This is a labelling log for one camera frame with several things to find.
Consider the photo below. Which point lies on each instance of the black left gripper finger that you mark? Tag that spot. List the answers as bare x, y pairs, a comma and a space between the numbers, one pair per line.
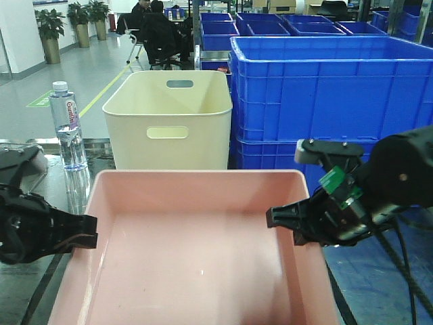
66, 243
66, 225

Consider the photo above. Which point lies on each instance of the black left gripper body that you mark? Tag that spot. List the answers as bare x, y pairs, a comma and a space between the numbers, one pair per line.
30, 227

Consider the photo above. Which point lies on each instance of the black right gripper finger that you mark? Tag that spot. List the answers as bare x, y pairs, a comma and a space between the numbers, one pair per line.
303, 237
300, 214

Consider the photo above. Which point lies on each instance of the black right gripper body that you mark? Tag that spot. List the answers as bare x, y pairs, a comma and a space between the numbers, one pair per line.
345, 227

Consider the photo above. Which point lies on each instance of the pink plastic bin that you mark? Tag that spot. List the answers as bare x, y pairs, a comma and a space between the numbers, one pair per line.
193, 247

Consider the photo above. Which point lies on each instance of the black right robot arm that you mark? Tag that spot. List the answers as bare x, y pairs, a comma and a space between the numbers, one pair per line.
399, 169

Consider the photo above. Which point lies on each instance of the cream plastic bin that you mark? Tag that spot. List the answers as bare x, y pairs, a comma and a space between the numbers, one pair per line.
177, 119

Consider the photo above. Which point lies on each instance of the lower blue crate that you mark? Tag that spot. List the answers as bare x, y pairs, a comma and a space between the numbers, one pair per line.
266, 154

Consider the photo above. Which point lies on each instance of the clear water bottle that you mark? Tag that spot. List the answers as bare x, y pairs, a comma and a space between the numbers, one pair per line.
67, 127

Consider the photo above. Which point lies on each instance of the large blue crate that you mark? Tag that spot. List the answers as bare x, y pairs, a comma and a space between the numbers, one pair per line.
350, 87

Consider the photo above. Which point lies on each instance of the blue crate back right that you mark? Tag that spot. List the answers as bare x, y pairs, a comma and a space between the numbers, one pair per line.
310, 26

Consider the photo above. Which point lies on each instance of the blue crate back middle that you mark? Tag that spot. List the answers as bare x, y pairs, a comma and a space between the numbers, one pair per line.
251, 25

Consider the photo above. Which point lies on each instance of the potted plant gold pot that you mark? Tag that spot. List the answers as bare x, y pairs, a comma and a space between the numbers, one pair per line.
50, 26

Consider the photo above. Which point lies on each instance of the blue crate back left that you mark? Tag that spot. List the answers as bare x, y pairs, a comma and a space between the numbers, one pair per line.
216, 31

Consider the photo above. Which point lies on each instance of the seated person in black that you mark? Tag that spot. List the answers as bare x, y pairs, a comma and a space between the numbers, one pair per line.
161, 37

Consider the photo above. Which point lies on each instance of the green circuit board camera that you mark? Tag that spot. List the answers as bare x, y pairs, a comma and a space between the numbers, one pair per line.
340, 187

